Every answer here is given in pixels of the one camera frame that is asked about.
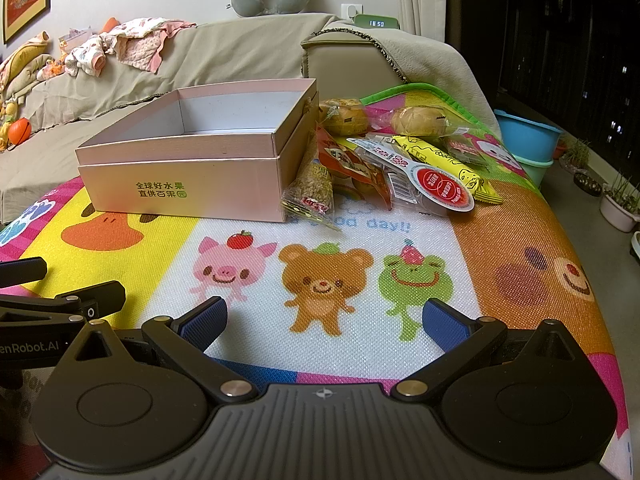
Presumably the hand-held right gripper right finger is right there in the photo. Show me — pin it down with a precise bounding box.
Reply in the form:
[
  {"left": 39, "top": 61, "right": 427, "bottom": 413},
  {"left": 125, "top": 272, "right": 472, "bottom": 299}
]
[{"left": 392, "top": 298, "right": 581, "bottom": 401}]

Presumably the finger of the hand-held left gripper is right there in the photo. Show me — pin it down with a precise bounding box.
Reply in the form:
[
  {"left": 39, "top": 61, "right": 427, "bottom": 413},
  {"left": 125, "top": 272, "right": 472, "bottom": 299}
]
[
  {"left": 0, "top": 257, "right": 47, "bottom": 291},
  {"left": 0, "top": 281, "right": 126, "bottom": 326}
]

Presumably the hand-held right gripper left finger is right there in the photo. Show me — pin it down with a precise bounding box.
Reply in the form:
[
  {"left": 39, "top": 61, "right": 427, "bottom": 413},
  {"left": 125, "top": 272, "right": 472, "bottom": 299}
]
[{"left": 65, "top": 296, "right": 256, "bottom": 404}]

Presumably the pink cardboard gift box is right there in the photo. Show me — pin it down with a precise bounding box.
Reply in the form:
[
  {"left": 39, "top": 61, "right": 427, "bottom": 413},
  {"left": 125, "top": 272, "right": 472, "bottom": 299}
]
[{"left": 77, "top": 91, "right": 321, "bottom": 224}]

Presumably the clear packet round red label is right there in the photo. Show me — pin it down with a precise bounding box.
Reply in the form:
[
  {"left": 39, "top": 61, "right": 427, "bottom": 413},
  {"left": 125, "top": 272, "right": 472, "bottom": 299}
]
[{"left": 350, "top": 136, "right": 476, "bottom": 217}]

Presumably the grain bar clear packet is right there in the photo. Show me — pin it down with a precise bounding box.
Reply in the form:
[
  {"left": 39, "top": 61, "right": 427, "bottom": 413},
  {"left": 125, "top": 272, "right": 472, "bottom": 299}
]
[{"left": 281, "top": 132, "right": 342, "bottom": 232}]

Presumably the small clear snack packet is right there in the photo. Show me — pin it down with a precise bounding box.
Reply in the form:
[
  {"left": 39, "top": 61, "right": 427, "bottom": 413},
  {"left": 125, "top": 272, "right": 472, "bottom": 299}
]
[{"left": 442, "top": 132, "right": 493, "bottom": 168}]

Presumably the yellow snack packet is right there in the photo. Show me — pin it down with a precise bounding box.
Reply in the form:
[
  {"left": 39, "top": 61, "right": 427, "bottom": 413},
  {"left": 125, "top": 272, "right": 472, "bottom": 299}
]
[{"left": 392, "top": 134, "right": 503, "bottom": 205}]

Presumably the red quail egg packet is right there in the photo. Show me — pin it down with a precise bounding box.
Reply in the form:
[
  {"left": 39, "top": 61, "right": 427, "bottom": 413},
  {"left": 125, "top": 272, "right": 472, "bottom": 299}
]
[{"left": 316, "top": 126, "right": 393, "bottom": 210}]

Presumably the bread bun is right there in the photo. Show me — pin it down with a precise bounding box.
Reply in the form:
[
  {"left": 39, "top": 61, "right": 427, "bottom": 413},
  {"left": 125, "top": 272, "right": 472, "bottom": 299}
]
[
  {"left": 319, "top": 99, "right": 370, "bottom": 137},
  {"left": 387, "top": 105, "right": 453, "bottom": 139}
]

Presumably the colourful cartoon play mat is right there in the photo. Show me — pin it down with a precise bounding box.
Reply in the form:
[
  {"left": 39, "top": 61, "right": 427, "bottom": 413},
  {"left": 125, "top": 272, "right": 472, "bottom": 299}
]
[{"left": 0, "top": 82, "right": 631, "bottom": 463}]

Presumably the teal plastic basin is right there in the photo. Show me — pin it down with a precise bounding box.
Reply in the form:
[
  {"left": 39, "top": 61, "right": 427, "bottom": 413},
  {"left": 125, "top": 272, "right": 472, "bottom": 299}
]
[{"left": 515, "top": 152, "right": 556, "bottom": 189}]

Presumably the dark small plant pot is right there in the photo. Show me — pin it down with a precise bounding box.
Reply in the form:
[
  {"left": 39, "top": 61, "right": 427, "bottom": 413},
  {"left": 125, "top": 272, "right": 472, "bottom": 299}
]
[{"left": 572, "top": 170, "right": 607, "bottom": 197}]

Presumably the blue plastic basin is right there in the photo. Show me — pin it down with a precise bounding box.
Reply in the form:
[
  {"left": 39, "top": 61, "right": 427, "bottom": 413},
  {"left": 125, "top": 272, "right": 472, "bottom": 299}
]
[{"left": 495, "top": 109, "right": 563, "bottom": 161}]

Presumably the white pot with grass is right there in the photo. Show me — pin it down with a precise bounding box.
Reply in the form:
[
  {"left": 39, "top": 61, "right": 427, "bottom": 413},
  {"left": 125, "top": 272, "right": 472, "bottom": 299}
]
[{"left": 600, "top": 172, "right": 640, "bottom": 233}]

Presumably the small green potted plant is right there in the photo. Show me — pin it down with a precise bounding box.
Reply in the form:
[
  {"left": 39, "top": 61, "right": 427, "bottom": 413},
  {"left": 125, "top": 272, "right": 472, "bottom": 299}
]
[{"left": 559, "top": 137, "right": 592, "bottom": 174}]

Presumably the yellow plush cloth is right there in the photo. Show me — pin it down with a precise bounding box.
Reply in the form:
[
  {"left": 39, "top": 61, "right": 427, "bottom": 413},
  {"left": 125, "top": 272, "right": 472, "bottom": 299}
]
[{"left": 0, "top": 31, "right": 54, "bottom": 100}]

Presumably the white floral baby garment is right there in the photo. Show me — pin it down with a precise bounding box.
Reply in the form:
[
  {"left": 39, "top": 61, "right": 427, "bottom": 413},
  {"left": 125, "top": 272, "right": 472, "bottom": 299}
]
[{"left": 64, "top": 35, "right": 109, "bottom": 79}]

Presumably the beige fringed armrest cloth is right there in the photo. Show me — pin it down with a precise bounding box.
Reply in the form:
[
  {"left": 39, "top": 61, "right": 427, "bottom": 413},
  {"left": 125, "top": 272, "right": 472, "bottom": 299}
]
[{"left": 310, "top": 20, "right": 501, "bottom": 133}]

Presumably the beige sofa cover cloth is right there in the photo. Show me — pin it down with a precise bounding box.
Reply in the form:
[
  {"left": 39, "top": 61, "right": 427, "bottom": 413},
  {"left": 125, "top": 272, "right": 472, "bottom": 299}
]
[{"left": 0, "top": 12, "right": 346, "bottom": 221}]

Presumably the beige sofa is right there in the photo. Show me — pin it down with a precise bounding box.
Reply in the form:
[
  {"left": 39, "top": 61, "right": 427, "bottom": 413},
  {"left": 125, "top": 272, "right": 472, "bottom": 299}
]
[{"left": 0, "top": 12, "right": 501, "bottom": 221}]

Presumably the dark glass window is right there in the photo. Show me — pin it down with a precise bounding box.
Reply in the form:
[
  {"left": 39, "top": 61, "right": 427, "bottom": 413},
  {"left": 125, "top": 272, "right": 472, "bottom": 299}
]
[{"left": 447, "top": 0, "right": 640, "bottom": 128}]

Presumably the green digital clock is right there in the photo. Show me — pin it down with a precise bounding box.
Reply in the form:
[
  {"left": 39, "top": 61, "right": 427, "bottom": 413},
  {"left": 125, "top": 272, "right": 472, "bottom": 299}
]
[{"left": 354, "top": 14, "right": 400, "bottom": 31}]

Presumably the red framed wall picture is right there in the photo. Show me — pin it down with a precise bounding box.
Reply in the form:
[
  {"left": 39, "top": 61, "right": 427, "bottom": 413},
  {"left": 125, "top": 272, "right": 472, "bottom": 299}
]
[{"left": 2, "top": 0, "right": 53, "bottom": 44}]

